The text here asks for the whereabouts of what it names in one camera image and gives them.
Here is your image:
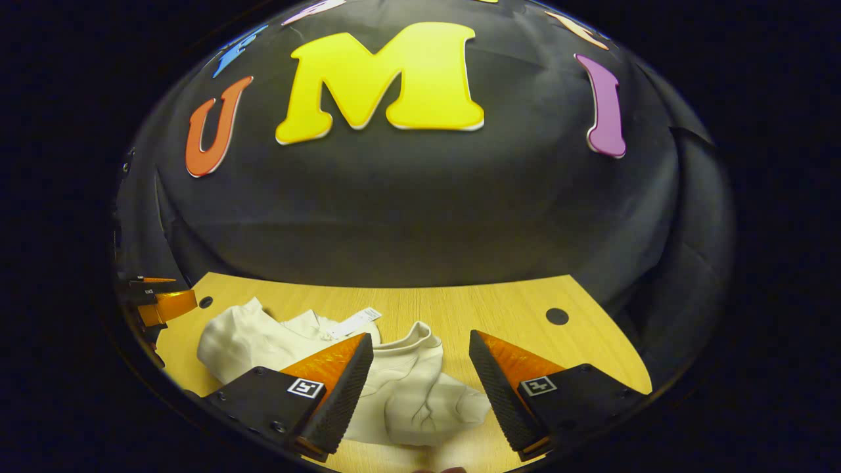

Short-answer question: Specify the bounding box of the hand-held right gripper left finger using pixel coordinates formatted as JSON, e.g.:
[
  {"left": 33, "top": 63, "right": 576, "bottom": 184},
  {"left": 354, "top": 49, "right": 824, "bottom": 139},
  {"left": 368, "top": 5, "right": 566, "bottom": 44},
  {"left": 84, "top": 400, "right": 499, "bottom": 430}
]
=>
[{"left": 202, "top": 333, "right": 375, "bottom": 462}]

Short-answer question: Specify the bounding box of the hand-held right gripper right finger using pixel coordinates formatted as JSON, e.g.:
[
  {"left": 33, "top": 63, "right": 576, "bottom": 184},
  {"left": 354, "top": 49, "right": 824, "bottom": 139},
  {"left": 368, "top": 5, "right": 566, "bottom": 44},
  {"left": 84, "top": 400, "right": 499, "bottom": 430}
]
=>
[{"left": 468, "top": 330, "right": 651, "bottom": 461}]

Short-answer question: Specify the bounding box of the cream sweatshirt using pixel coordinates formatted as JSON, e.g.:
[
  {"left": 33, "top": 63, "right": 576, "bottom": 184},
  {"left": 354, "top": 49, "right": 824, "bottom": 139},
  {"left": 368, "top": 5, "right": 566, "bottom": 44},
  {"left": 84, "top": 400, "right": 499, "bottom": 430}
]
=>
[{"left": 197, "top": 297, "right": 492, "bottom": 447}]

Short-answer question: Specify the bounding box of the black backdrop cloth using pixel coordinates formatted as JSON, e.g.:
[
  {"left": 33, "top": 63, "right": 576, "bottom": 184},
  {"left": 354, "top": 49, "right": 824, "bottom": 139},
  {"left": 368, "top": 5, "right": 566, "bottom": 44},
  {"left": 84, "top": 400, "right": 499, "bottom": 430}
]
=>
[{"left": 112, "top": 0, "right": 737, "bottom": 395}]

